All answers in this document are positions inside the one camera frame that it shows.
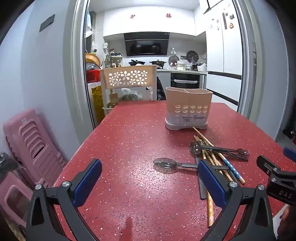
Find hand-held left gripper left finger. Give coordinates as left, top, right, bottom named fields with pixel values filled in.
left=26, top=158, right=102, bottom=241

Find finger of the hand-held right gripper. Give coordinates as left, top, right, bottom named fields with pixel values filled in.
left=257, top=155, right=296, bottom=181
left=283, top=147, right=296, bottom=160

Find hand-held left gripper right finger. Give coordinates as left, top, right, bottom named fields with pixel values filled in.
left=198, top=160, right=277, bottom=241

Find blue patterned wooden chopstick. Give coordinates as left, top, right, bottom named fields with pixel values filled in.
left=193, top=126, right=245, bottom=185

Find clear grey black-handled spoon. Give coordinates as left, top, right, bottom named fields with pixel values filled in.
left=190, top=141, right=208, bottom=200
left=153, top=158, right=228, bottom=171
left=201, top=144, right=251, bottom=156

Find black handled utensil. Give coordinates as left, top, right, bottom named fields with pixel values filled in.
left=202, top=149, right=249, bottom=161

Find beige plastic utensil holder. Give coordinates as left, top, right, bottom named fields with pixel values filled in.
left=165, top=87, right=213, bottom=131

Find person's right hand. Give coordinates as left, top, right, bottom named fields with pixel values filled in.
left=277, top=204, right=296, bottom=241

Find single pink plastic stool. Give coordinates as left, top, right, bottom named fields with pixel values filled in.
left=0, top=173, right=34, bottom=232

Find yellow cooking oil bottle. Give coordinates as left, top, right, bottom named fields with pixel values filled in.
left=91, top=85, right=105, bottom=126

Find black plastic bag on stool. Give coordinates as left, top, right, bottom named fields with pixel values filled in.
left=0, top=152, right=20, bottom=183

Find small cardboard box in cart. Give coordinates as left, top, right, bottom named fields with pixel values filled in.
left=107, top=93, right=119, bottom=108

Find bag of green vegetables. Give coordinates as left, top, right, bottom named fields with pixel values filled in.
left=120, top=88, right=142, bottom=101

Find black built-in oven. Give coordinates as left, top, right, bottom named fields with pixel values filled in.
left=170, top=72, right=200, bottom=90

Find large black plastic bag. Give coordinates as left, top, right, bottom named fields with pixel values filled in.
left=156, top=76, right=166, bottom=101

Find beige flower-cutout storage cart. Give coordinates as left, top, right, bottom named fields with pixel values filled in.
left=99, top=65, right=158, bottom=116

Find white refrigerator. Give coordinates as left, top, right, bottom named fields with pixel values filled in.
left=205, top=0, right=243, bottom=112

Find orange plastic basin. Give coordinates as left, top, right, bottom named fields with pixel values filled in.
left=85, top=53, right=101, bottom=67

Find rack of seasoning bottles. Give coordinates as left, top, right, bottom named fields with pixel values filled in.
left=104, top=53, right=123, bottom=68

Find black round divided rack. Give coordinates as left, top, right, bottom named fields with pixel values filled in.
left=186, top=50, right=199, bottom=63

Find group of fridge magnets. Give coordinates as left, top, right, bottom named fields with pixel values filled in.
left=208, top=13, right=235, bottom=32

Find black range hood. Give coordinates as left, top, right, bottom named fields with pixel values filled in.
left=124, top=32, right=170, bottom=57

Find white upper kitchen cabinets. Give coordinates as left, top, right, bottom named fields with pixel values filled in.
left=103, top=10, right=197, bottom=37

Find dark wall switch panel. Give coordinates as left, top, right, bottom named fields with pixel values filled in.
left=39, top=14, right=55, bottom=32

